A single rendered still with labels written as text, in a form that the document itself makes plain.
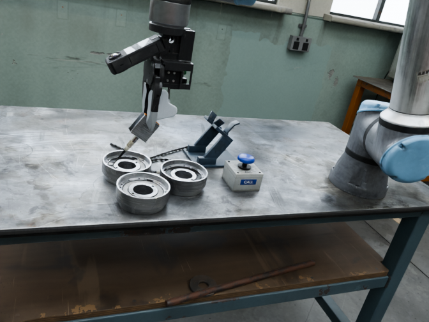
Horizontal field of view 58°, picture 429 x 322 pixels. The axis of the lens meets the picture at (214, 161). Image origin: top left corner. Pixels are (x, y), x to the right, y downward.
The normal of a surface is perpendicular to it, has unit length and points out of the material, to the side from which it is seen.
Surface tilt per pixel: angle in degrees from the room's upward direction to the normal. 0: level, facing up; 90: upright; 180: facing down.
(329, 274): 0
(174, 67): 90
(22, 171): 0
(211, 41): 90
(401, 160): 97
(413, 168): 97
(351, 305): 0
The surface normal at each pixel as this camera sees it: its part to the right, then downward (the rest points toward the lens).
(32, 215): 0.18, -0.89
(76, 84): 0.33, 0.45
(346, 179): -0.68, -0.14
